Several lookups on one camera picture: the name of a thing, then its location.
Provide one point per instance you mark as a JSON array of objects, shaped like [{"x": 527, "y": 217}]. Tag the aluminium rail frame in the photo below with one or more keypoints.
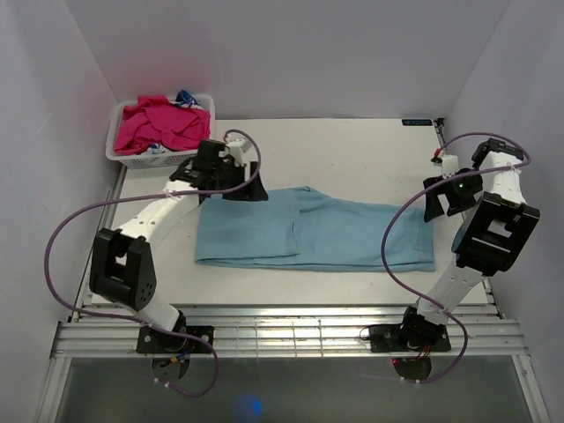
[{"x": 259, "y": 333}]

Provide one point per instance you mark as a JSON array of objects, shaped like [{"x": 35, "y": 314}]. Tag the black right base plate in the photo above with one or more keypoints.
[{"x": 392, "y": 338}]

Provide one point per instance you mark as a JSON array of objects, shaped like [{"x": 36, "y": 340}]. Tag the dark table label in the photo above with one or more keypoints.
[{"x": 416, "y": 122}]

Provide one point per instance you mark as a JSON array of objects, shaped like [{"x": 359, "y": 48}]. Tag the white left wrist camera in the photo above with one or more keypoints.
[{"x": 236, "y": 149}]

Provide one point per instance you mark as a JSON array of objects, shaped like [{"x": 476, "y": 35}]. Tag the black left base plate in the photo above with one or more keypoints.
[{"x": 150, "y": 341}]

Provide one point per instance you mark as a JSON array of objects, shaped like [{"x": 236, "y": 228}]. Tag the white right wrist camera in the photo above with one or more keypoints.
[{"x": 448, "y": 163}]

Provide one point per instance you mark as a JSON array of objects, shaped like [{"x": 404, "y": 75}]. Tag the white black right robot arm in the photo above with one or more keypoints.
[{"x": 497, "y": 224}]

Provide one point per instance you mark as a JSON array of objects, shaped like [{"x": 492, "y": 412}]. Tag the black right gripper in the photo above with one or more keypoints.
[{"x": 433, "y": 207}]

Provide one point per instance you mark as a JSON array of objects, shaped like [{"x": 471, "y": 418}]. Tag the pink garment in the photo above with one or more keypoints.
[{"x": 154, "y": 120}]

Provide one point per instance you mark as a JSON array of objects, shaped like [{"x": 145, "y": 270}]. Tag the white plastic laundry basket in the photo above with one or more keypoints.
[{"x": 155, "y": 156}]

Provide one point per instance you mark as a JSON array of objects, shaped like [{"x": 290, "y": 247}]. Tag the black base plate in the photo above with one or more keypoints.
[
  {"x": 150, "y": 341},
  {"x": 392, "y": 338}
]

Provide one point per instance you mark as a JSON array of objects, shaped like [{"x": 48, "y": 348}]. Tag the blue white patterned garment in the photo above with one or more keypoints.
[{"x": 184, "y": 99}]

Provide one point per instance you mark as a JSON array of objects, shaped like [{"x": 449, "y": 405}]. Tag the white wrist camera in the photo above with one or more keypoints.
[
  {"x": 448, "y": 163},
  {"x": 236, "y": 149}
]

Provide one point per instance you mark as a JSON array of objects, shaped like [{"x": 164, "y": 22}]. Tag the light blue trousers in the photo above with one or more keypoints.
[{"x": 305, "y": 230}]

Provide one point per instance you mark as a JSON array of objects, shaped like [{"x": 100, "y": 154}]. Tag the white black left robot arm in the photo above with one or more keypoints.
[{"x": 123, "y": 270}]

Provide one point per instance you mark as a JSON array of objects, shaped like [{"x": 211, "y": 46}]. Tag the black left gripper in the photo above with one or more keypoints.
[{"x": 254, "y": 191}]

